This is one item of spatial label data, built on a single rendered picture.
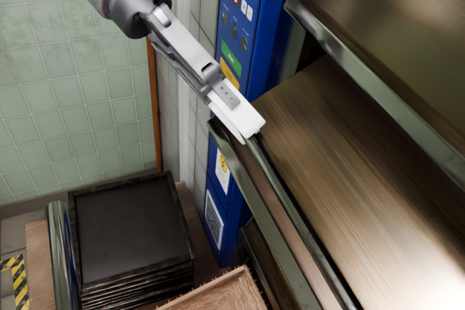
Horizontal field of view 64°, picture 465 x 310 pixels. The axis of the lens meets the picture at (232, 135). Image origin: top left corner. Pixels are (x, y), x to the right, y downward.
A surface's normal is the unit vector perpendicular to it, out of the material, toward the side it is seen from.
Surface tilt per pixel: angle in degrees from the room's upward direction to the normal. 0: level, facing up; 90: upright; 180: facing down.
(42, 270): 0
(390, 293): 30
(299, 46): 90
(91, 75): 90
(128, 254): 0
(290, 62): 90
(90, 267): 0
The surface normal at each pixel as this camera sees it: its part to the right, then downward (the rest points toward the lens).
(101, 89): 0.39, 0.69
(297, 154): -0.38, -0.48
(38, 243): 0.09, -0.69
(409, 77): -0.83, -0.03
